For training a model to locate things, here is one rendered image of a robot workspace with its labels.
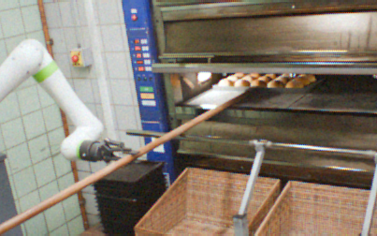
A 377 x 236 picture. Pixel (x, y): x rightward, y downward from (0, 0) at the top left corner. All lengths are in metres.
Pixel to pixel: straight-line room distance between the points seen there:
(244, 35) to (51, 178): 1.60
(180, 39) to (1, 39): 1.05
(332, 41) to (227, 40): 0.51
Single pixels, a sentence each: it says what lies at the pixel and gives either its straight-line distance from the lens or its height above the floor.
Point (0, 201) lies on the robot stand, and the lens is 2.57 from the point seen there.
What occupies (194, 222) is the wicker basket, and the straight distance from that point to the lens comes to 2.91.
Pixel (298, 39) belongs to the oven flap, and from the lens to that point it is 2.40.
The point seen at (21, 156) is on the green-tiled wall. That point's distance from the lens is 3.32.
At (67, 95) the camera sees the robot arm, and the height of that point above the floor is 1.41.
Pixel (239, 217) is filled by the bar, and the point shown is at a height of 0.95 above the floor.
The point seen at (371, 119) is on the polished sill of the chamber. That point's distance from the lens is 2.38.
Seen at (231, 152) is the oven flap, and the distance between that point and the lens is 2.73.
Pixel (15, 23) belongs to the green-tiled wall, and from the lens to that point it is 3.28.
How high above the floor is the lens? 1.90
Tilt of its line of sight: 16 degrees down
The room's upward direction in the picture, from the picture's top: 8 degrees counter-clockwise
